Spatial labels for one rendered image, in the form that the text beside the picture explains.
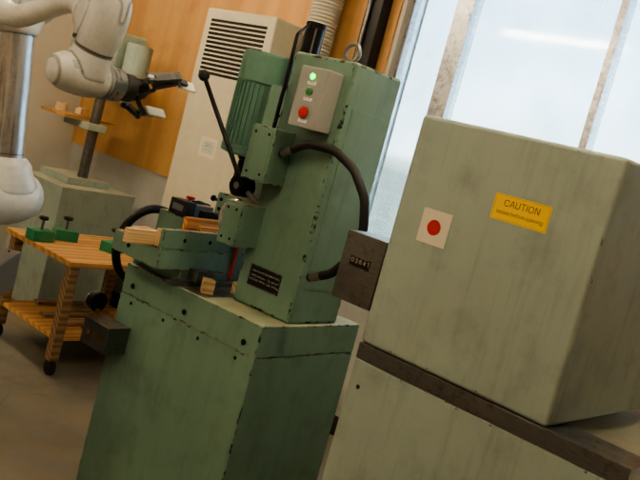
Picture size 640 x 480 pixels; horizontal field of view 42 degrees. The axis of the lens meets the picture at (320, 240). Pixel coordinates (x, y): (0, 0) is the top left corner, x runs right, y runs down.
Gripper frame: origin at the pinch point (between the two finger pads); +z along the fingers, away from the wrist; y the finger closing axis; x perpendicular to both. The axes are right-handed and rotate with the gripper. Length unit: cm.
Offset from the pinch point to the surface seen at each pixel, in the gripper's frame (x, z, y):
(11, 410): -41, 23, -146
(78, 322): 2, 77, -162
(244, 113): -7.3, 15.7, 9.8
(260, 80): -1.4, 16.2, 18.9
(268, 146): -27.7, 4.5, 21.6
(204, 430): -89, 2, -28
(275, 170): -32.8, 8.2, 18.7
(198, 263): -41.9, 9.9, -19.5
